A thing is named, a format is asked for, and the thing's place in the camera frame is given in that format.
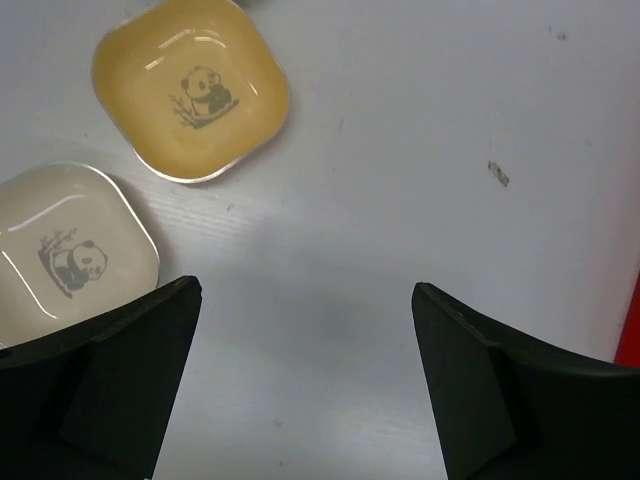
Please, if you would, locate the red plastic bin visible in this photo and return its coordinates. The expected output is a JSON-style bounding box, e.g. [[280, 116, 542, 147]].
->
[[614, 277, 640, 368]]

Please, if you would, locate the yellow square panda dish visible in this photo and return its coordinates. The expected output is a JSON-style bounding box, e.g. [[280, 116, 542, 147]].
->
[[91, 1, 290, 184]]

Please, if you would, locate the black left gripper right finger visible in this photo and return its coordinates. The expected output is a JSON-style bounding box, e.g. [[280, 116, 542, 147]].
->
[[411, 283, 639, 479]]

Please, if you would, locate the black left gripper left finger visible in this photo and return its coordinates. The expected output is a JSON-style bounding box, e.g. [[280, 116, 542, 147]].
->
[[1, 276, 202, 479]]

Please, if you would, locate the cream square panda dish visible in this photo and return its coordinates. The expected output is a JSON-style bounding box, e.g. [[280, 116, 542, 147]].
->
[[1, 163, 160, 348]]

